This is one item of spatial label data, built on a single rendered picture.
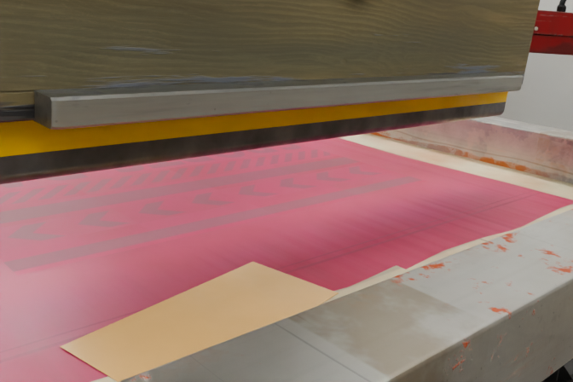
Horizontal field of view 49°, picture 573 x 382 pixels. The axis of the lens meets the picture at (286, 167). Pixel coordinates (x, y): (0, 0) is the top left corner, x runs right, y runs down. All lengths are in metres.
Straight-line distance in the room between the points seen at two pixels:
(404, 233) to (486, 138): 0.23
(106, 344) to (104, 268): 0.07
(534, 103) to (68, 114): 2.34
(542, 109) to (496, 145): 1.91
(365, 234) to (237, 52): 0.14
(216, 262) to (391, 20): 0.15
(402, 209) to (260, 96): 0.18
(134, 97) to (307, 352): 0.10
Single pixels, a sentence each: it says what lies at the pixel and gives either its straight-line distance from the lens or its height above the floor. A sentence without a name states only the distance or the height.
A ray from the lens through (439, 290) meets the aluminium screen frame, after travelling 0.21.
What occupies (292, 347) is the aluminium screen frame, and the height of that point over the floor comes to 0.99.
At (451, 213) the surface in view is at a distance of 0.41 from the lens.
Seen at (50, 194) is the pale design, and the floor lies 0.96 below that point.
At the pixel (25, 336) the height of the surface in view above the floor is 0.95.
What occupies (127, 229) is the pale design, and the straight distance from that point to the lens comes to 0.34.
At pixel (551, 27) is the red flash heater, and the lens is 1.48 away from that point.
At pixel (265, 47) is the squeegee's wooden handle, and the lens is 0.27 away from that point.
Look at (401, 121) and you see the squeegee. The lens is 0.37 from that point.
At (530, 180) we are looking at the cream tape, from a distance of 0.53.
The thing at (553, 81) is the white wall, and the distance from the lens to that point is 2.46.
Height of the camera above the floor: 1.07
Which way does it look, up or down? 14 degrees down
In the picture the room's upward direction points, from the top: 4 degrees clockwise
